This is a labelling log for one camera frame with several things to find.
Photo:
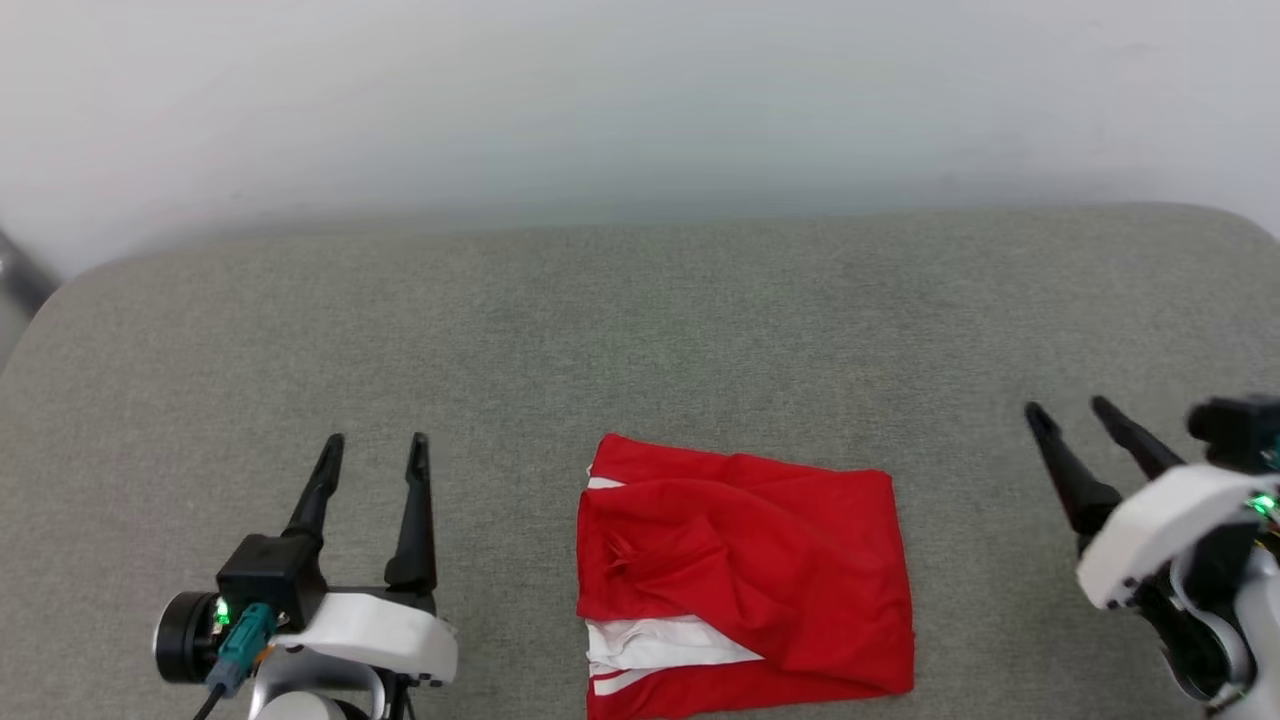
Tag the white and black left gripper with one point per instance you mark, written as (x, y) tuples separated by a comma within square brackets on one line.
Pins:
[(375, 632)]

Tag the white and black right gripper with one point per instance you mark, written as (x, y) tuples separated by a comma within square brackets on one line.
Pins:
[(1160, 530)]

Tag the red and white basketball jersey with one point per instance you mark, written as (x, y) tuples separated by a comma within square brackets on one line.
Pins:
[(760, 560)]

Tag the grey and white right robot arm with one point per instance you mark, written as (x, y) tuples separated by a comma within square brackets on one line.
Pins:
[(1262, 620)]

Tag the grey and white left robot arm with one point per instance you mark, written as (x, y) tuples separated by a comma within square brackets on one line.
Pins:
[(300, 705)]

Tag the grey fabric sofa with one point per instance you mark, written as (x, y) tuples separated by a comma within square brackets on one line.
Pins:
[(640, 330)]

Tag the grey metal pole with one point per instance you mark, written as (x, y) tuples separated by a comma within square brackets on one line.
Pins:
[(15, 280)]

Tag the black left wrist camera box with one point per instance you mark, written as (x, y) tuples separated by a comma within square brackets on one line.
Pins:
[(270, 575)]

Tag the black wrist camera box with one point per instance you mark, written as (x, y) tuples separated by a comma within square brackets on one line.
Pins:
[(270, 575), (1235, 430)]

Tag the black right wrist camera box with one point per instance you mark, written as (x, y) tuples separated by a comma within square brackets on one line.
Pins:
[(1235, 430)]

